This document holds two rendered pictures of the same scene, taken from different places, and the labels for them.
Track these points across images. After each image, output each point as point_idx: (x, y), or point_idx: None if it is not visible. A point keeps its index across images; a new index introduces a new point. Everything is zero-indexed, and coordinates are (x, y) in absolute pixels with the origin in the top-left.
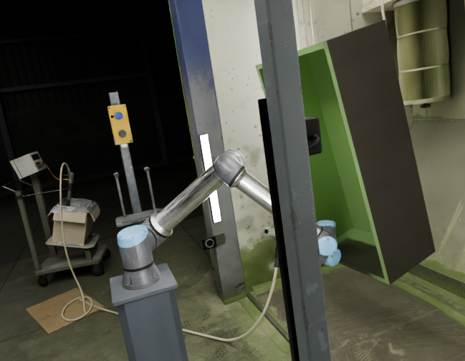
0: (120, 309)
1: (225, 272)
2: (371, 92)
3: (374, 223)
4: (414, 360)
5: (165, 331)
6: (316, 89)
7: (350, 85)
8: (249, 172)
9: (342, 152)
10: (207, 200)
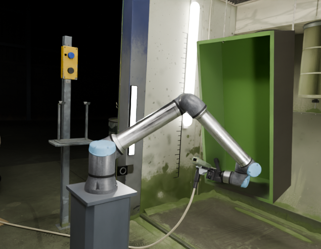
0: (88, 209)
1: None
2: (284, 72)
3: (273, 159)
4: None
5: (119, 233)
6: (223, 69)
7: (277, 63)
8: None
9: (232, 115)
10: None
